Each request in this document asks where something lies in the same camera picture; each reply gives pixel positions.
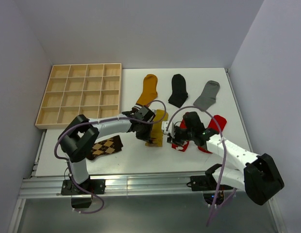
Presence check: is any yellow bear sock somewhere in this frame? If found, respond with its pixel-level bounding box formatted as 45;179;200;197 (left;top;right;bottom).
145;109;165;147

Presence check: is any red santa sock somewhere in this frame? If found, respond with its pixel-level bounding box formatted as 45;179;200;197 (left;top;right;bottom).
171;120;189;152
198;115;228;154

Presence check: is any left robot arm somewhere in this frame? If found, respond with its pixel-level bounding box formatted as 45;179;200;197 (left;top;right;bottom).
54;106;155;194

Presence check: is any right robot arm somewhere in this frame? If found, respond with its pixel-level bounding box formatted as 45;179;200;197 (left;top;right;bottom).
162;112;284;205

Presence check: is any mustard striped-cuff sock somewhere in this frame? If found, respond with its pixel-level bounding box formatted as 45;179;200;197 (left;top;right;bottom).
132;74;158;112

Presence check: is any grey sock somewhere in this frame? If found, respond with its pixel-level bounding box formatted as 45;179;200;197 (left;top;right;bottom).
193;80;220;110

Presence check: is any black sock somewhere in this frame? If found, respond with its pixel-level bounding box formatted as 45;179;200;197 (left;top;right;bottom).
168;74;188;108

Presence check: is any brown argyle sock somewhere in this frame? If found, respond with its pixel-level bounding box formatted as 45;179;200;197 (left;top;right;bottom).
86;135;123;161

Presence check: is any wooden compartment tray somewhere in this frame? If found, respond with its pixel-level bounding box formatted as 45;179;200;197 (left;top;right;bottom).
35;63;122;130

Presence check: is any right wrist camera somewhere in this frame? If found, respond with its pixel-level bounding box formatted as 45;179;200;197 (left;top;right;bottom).
161;121;173;135

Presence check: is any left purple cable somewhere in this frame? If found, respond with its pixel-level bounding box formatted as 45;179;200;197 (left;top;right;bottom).
54;100;167;215

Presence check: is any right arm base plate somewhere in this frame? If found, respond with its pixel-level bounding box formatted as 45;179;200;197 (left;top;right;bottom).
188;175;234;192

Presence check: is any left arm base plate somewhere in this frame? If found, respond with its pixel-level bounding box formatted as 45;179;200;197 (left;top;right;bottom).
61;179;105;196

